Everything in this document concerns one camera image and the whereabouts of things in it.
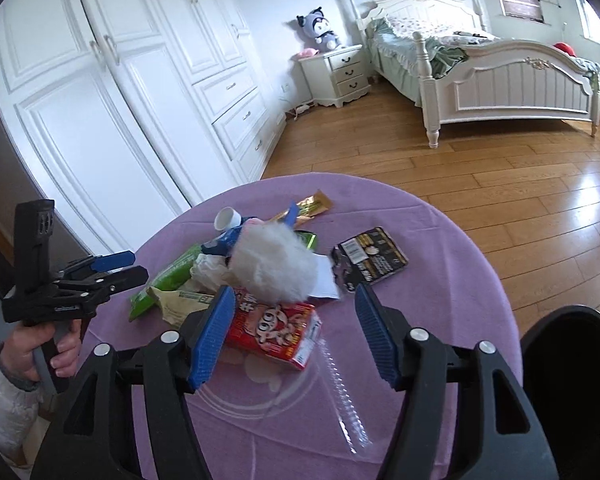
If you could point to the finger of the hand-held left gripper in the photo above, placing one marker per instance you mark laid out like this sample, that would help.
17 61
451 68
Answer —
125 277
112 260

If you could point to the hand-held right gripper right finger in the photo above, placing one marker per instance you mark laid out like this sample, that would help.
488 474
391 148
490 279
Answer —
375 332

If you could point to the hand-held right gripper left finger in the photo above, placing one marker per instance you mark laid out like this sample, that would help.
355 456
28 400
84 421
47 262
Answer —
215 332

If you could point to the green snack packet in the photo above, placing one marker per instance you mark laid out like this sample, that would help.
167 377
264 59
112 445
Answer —
167 277

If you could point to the beige wrapper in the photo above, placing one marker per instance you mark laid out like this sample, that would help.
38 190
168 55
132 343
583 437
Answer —
175 307

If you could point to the red milk carton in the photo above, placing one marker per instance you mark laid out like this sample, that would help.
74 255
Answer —
275 335

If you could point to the white tissue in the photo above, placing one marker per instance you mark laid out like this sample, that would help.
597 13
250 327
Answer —
207 272

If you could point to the clear plastic straw wrapper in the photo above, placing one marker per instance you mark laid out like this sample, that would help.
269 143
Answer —
342 395

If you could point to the white fluffy cotton ball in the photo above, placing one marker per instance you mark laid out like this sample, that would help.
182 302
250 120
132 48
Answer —
272 265

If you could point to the blue tube with white cap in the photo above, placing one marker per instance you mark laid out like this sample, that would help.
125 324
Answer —
220 242

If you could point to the gold stick wrapper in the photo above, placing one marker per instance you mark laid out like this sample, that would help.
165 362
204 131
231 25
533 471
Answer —
312 205

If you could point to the black trash bin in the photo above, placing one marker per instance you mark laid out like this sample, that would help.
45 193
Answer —
570 385

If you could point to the person's left forearm white sleeve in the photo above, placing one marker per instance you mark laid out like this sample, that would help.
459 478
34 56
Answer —
2 410

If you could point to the person's left hand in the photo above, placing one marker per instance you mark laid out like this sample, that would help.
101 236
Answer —
17 350

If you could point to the purple tablecloth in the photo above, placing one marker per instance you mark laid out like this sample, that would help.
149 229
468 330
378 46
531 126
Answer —
430 310

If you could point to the white paper slip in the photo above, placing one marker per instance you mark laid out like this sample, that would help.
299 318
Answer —
325 280

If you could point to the black foil packet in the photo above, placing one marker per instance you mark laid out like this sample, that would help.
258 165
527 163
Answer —
370 260

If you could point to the small green wrapper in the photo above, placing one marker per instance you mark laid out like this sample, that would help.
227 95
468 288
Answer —
307 240

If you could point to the white wardrobe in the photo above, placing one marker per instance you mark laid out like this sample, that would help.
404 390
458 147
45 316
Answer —
130 85

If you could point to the white power strip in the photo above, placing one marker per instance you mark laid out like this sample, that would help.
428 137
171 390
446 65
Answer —
302 109

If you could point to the white nightstand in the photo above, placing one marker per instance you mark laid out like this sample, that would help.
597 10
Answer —
340 75

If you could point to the white bed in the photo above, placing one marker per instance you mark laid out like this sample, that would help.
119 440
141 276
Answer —
505 85

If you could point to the pink soft item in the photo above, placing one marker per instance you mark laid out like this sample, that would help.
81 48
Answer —
305 54

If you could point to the purple plush toy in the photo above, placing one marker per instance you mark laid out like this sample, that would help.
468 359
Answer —
320 30

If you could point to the red item on bed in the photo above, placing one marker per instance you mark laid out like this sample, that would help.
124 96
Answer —
564 48

